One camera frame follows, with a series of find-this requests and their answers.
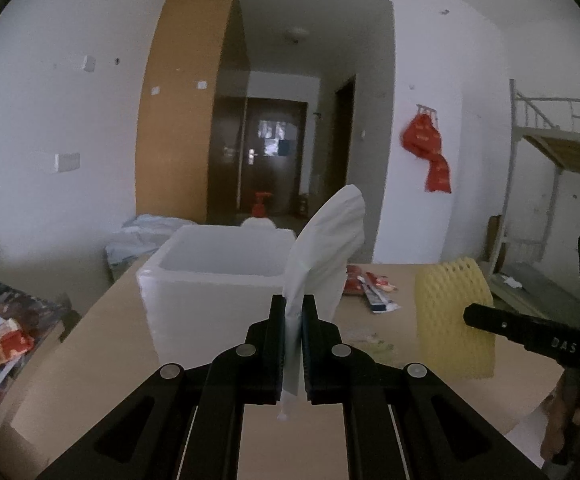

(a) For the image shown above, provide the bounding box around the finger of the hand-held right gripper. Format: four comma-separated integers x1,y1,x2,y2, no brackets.
462,302,580,361

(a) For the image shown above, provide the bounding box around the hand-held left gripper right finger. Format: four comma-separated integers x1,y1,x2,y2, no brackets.
301,294,551,480

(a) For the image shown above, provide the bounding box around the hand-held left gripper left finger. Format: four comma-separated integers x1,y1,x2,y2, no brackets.
34,294,287,480

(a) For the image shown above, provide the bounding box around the white foam box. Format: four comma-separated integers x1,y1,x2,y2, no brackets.
136,225,298,367

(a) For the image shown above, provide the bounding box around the yellow foam net sleeve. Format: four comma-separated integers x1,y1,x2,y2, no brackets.
415,256,497,380

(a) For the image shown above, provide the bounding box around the white foam pouch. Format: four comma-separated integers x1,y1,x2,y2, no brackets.
277,184,367,422

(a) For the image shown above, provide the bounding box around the person's right hand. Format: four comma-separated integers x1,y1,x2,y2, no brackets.
541,372,580,467

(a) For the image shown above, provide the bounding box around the brown wooden board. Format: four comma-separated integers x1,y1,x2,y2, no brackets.
486,215,507,273

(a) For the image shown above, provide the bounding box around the small red white packet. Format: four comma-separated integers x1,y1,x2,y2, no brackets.
367,271,399,293

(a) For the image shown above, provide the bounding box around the white metal bunk bed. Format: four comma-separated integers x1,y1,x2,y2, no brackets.
487,79,580,311

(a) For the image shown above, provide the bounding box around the white lotion bottle red cap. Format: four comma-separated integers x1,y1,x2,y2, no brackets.
242,191,277,230

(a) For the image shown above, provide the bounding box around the dark wooden entrance door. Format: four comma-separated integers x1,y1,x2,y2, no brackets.
244,99,308,213

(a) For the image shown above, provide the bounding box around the white bag behind table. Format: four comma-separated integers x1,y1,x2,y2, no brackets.
104,214,195,266

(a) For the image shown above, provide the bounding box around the small red bag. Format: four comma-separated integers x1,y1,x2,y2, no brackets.
425,152,452,194

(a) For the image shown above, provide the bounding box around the grey photo sheet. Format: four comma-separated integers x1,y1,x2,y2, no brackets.
259,120,295,157

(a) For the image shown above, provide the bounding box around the large red bag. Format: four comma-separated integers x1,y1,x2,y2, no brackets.
401,112,443,158

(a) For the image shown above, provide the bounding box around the side table with patterned cloth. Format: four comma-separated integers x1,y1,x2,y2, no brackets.
0,276,70,441

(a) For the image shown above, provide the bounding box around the wooden wardrobe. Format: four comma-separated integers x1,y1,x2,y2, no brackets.
136,0,251,226

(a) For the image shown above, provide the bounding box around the orange red packet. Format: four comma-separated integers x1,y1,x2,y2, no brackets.
0,319,35,365

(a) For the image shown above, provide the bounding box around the wide white wall socket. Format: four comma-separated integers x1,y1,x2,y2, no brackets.
54,152,81,173

